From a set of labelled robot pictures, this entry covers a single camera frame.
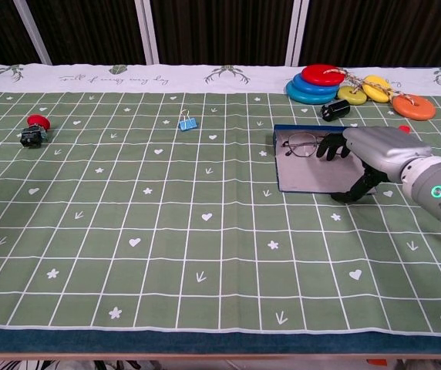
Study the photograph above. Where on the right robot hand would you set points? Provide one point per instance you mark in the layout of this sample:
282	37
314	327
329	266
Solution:
386	148

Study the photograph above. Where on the thin wire eyeglasses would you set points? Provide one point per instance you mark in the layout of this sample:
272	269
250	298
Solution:
301	144

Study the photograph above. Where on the blue glasses case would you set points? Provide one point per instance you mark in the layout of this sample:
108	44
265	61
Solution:
305	177

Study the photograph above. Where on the small red cone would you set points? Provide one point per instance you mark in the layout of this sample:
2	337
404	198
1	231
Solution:
404	128

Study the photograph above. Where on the blue binder clip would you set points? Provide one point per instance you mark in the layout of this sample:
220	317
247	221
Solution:
187	125

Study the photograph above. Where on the dark blue under cloth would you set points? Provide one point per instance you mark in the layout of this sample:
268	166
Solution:
205	341

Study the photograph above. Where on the green grid tablecloth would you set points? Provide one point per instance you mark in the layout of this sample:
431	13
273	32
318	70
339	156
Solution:
128	212

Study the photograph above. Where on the red emergency stop button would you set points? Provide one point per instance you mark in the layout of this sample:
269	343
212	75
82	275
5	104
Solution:
37	121

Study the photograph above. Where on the white aluminium frame post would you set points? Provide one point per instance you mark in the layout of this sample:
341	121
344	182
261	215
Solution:
297	31
146	31
31	31

